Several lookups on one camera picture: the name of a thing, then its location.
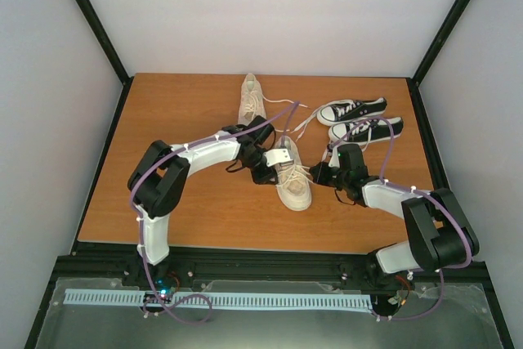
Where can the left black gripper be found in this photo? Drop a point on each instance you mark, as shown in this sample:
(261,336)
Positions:
(262,178)

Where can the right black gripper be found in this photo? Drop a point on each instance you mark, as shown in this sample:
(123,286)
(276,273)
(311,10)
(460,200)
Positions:
(319,177)

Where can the cream lace sneaker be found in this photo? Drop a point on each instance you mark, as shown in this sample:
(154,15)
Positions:
(293,185)
(252,100)

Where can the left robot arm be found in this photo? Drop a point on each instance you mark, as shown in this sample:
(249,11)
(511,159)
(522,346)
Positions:
(157,183)

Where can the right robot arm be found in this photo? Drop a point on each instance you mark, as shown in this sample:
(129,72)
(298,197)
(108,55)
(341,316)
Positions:
(439,234)

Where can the black canvas sneaker rear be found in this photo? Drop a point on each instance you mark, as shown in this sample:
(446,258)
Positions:
(344,111)

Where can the black canvas sneaker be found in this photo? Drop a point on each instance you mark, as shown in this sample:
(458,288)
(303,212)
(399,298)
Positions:
(344,111)
(363,132)

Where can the black canvas sneaker front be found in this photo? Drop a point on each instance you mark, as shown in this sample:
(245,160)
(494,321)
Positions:
(363,132)

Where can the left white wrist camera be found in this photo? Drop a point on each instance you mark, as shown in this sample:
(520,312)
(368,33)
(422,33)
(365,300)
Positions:
(277,157)

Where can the light blue slotted cable duct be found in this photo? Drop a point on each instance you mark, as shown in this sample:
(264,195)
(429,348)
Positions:
(222,301)

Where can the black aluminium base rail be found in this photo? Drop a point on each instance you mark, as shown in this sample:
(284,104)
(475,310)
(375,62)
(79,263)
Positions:
(193,268)

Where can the right black frame post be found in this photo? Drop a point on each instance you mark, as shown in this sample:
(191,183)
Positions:
(442,35)

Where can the black frame post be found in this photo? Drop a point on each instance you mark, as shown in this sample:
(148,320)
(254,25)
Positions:
(91,17)
(442,35)

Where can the left black frame post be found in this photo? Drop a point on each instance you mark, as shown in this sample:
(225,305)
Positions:
(91,17)

